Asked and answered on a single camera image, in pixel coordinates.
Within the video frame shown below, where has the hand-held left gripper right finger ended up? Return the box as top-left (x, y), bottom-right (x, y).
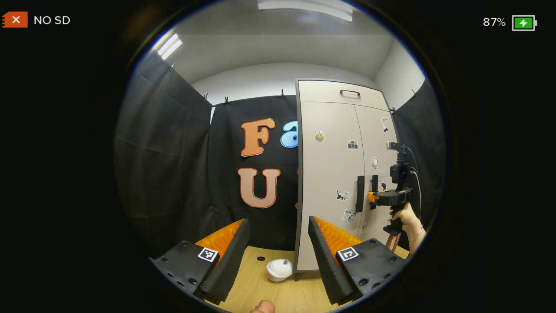
top-left (308, 216), bottom-right (407, 306)

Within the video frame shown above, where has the white double-door shoe cabinet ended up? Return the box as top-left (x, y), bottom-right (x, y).
top-left (294, 78), bottom-right (402, 282)

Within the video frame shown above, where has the long ceiling light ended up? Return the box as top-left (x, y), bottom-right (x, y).
top-left (154, 33), bottom-right (183, 60)
top-left (257, 0), bottom-right (354, 23)

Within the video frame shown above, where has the camera-sticker shoe cabinet door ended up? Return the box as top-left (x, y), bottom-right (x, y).
top-left (298, 102), bottom-right (366, 271)

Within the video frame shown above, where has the white round lid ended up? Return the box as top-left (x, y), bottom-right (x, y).
top-left (266, 258), bottom-right (293, 282)

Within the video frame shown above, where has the shell-sticker shoe cabinet door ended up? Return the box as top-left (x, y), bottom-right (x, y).
top-left (355, 105), bottom-right (401, 245)

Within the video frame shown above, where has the white cabinet drawer front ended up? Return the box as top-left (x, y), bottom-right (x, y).
top-left (298, 80), bottom-right (390, 112)

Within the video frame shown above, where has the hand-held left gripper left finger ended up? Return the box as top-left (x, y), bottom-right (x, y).
top-left (149, 218), bottom-right (251, 306)

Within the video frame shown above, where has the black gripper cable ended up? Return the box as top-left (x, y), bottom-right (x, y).
top-left (404, 147), bottom-right (423, 220)

